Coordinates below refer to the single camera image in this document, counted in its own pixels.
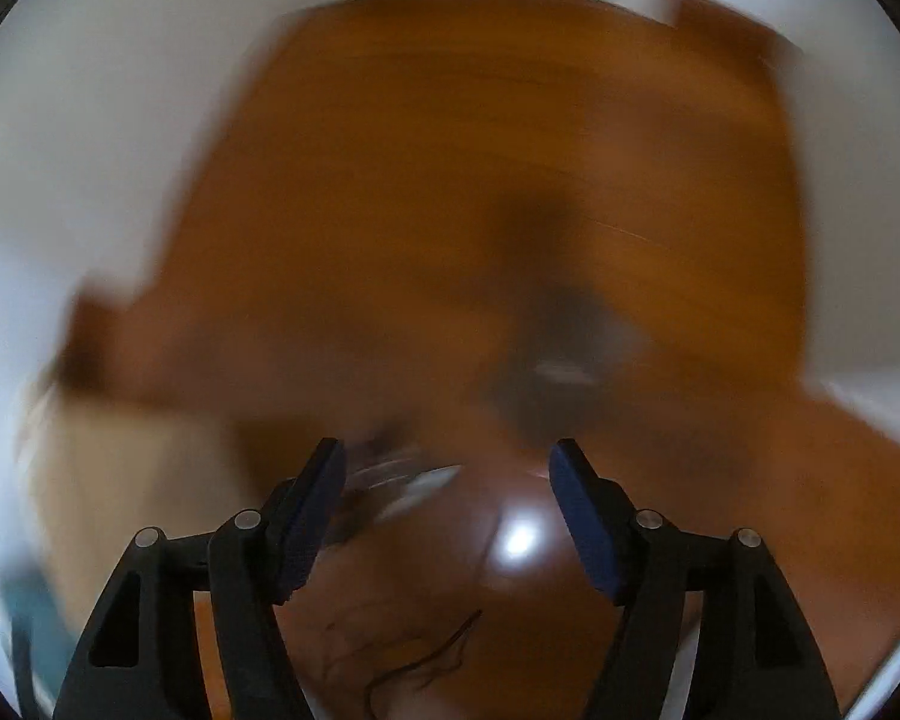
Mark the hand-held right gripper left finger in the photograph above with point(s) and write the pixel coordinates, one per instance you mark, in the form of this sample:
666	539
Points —
311	517

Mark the silver blurred utensil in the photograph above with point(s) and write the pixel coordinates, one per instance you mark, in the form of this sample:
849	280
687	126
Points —
405	480

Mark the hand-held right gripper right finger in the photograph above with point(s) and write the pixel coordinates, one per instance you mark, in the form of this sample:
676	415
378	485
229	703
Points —
589	525

